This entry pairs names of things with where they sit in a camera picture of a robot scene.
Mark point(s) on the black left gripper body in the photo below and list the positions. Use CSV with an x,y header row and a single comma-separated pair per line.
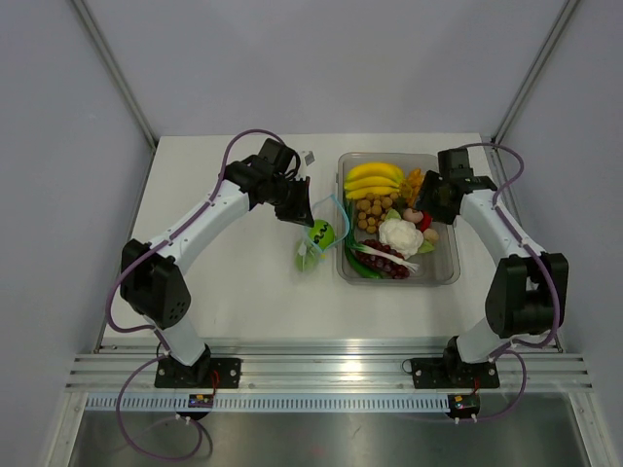
x,y
288,197

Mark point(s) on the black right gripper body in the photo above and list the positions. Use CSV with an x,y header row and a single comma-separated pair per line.
x,y
430,198

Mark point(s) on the pink peach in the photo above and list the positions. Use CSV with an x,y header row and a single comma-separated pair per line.
x,y
412,216

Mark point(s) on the beige garlic bulb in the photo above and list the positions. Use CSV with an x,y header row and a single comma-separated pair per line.
x,y
431,236

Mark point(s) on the clear zip bag blue zipper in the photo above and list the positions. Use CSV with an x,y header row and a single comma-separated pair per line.
x,y
333,211

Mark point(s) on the green toy watermelon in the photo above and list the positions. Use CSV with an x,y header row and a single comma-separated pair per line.
x,y
321,234

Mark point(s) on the green starfruit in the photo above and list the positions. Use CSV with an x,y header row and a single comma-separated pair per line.
x,y
306,256

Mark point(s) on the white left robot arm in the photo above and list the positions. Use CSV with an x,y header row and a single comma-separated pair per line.
x,y
152,280

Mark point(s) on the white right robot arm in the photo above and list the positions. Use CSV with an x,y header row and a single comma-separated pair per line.
x,y
526,302

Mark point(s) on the clear plastic food bin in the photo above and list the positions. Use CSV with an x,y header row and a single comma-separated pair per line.
x,y
433,264

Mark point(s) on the red chili pepper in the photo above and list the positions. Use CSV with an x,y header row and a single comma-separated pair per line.
x,y
425,222

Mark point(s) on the orange yellow flower fruit cluster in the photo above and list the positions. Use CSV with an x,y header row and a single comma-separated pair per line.
x,y
410,187

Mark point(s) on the white cauliflower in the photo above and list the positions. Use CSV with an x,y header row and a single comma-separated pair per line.
x,y
402,236

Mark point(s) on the brown longan cluster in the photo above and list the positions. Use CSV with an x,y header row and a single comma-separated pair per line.
x,y
370,211

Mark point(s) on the yellow banana bunch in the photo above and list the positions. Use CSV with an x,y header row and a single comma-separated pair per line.
x,y
376,178

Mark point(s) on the red grape bunch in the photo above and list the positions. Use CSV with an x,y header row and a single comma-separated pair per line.
x,y
368,255

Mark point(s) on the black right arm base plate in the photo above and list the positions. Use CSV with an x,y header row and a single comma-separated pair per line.
x,y
439,373

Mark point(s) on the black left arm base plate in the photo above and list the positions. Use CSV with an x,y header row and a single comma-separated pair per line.
x,y
222,373

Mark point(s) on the left aluminium corner post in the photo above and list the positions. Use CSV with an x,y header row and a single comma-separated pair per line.
x,y
105,54

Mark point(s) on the aluminium corner post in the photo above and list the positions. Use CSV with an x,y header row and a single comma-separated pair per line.
x,y
105,54
545,52

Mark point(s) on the right aluminium corner post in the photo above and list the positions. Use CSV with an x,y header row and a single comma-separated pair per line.
x,y
545,52

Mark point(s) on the aluminium rail frame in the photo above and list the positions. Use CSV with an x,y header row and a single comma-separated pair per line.
x,y
325,366

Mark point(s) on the white slotted cable duct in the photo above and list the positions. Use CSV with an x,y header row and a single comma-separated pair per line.
x,y
285,403

